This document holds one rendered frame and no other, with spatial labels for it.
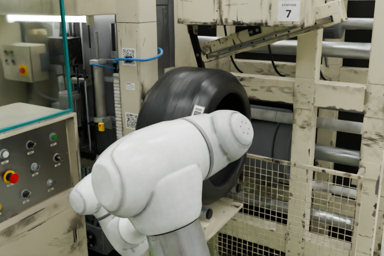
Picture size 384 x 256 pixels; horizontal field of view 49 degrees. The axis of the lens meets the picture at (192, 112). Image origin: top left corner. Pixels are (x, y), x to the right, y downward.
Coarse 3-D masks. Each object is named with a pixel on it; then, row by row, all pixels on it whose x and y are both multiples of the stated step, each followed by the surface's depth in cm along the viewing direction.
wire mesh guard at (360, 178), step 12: (252, 156) 208; (312, 168) 193; (324, 168) 191; (240, 180) 216; (264, 180) 208; (288, 180) 201; (360, 180) 182; (360, 192) 184; (360, 204) 185; (276, 216) 209; (300, 216) 202; (264, 228) 214; (312, 228) 200; (216, 240) 233; (264, 240) 216; (324, 240) 198; (252, 252) 222; (324, 252) 200; (336, 252) 197
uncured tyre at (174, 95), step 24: (168, 72) 174; (192, 72) 170; (216, 72) 169; (168, 96) 161; (192, 96) 157; (216, 96) 161; (240, 96) 180; (144, 120) 162; (168, 120) 157; (240, 168) 190; (216, 192) 172
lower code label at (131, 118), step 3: (126, 114) 190; (129, 114) 189; (132, 114) 188; (135, 114) 187; (126, 117) 191; (129, 117) 190; (132, 117) 189; (135, 117) 188; (126, 120) 191; (129, 120) 190; (132, 120) 189; (135, 120) 188; (126, 123) 192; (129, 123) 191; (132, 123) 190; (135, 123) 189; (126, 126) 192; (129, 126) 191; (132, 126) 190
